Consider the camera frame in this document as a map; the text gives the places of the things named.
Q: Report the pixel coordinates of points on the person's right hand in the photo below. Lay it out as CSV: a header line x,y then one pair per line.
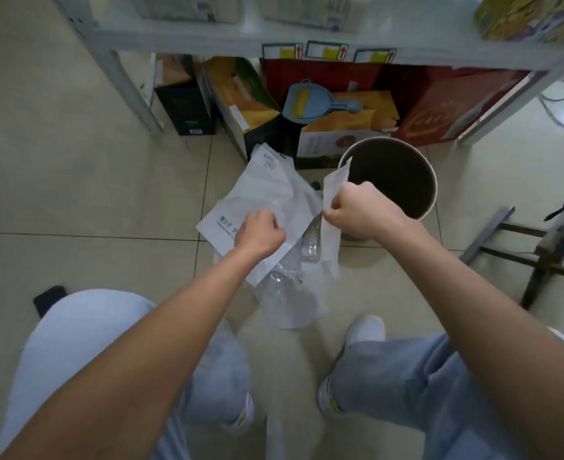
x,y
366,210

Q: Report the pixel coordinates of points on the person's left hand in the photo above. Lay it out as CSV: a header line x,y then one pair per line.
x,y
258,237

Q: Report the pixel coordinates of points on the person's right fingers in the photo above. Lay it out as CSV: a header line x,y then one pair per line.
x,y
339,210

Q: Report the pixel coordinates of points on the person's left fingers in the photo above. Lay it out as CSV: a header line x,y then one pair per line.
x,y
275,227

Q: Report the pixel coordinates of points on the white plastic mailer bag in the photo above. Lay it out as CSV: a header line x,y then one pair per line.
x,y
267,196

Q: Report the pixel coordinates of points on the person's right forearm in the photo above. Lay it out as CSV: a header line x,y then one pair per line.
x,y
493,340

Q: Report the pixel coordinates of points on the person's left forearm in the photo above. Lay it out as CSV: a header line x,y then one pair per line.
x,y
133,368

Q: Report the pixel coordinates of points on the clear plastic bottle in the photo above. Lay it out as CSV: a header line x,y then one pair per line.
x,y
311,244

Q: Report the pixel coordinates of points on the round white trash bin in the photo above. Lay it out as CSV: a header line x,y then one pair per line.
x,y
392,177

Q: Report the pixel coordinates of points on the yellow white gift box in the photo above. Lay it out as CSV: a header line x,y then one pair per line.
x,y
339,131

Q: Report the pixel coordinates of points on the blue plastic dustpan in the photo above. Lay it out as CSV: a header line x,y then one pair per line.
x,y
306,102

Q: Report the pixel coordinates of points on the person's white right shoe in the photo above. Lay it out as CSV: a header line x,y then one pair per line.
x,y
366,328

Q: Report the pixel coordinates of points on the person's white shoe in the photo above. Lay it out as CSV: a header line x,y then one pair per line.
x,y
366,328
242,416

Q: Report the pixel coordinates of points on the green yellow gift box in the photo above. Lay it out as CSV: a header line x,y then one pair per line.
x,y
243,105

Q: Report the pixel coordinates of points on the red gift bag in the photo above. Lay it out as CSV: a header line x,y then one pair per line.
x,y
445,105

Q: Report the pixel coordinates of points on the black cardboard box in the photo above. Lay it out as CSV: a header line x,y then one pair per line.
x,y
183,107

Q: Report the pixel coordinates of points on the white yellow shelf label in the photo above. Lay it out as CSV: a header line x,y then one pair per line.
x,y
375,55
282,51
326,50

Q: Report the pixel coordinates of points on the grey metal shelf rack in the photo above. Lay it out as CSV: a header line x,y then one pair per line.
x,y
243,40

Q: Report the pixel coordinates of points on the person's white left shoe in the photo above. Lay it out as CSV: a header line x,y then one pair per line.
x,y
242,416

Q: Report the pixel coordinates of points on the white package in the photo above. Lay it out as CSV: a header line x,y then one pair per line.
x,y
313,9

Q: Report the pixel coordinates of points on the wooden stool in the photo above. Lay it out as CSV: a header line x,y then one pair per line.
x,y
545,249

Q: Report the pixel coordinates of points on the person's light blue jeans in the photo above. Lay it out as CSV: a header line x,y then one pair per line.
x,y
85,330

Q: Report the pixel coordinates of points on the black flat phone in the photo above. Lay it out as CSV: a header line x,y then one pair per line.
x,y
49,300

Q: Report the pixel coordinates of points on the colourful yellow carton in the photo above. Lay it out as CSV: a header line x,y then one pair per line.
x,y
531,16

